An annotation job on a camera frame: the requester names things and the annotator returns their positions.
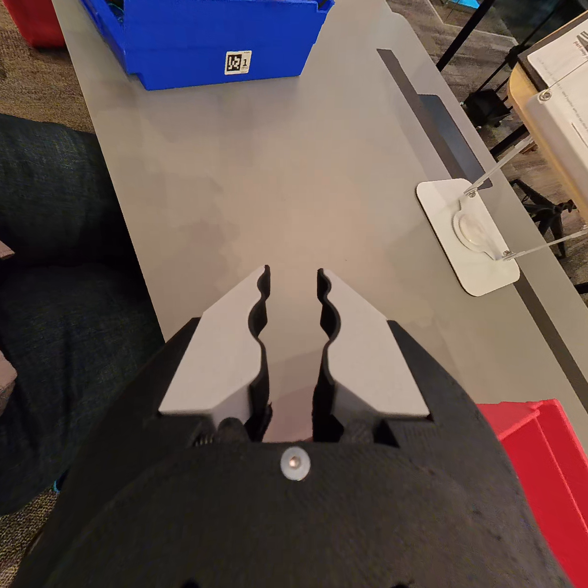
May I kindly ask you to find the dark table cable cover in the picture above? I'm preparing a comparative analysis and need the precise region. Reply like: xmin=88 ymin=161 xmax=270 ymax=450
xmin=419 ymin=94 xmax=493 ymax=190

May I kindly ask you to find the black star chair base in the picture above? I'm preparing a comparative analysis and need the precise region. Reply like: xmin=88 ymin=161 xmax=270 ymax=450
xmin=509 ymin=178 xmax=579 ymax=259

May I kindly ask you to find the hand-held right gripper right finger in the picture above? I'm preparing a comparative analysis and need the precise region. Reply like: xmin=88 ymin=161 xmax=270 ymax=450
xmin=312 ymin=268 xmax=431 ymax=443

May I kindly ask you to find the light wooden board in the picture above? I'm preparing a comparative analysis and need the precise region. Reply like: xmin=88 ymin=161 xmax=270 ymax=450
xmin=507 ymin=60 xmax=588 ymax=205

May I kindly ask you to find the person's grey shirt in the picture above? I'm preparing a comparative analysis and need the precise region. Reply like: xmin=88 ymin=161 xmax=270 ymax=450
xmin=0 ymin=238 xmax=19 ymax=413

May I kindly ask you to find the red floor container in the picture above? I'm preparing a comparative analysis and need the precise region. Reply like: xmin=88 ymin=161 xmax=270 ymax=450
xmin=2 ymin=0 xmax=66 ymax=49

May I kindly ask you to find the person's left leg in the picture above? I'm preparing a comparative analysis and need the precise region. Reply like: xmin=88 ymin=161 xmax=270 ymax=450
xmin=0 ymin=112 xmax=134 ymax=269

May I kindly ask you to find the red plastic bin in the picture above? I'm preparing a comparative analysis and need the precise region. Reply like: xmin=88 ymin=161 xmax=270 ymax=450
xmin=475 ymin=399 xmax=588 ymax=588

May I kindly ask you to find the person's right leg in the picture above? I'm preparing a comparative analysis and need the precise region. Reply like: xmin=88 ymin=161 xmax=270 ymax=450
xmin=0 ymin=264 xmax=165 ymax=515

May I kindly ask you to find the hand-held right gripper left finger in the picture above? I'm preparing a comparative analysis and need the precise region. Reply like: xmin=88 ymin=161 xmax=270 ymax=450
xmin=157 ymin=265 xmax=273 ymax=442

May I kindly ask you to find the blue plastic bin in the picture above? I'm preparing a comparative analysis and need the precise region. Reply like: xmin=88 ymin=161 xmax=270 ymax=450
xmin=80 ymin=0 xmax=336 ymax=92

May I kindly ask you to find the person's leg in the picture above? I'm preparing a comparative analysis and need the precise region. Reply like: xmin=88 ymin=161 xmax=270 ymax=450
xmin=0 ymin=264 xmax=165 ymax=515
xmin=0 ymin=112 xmax=134 ymax=269

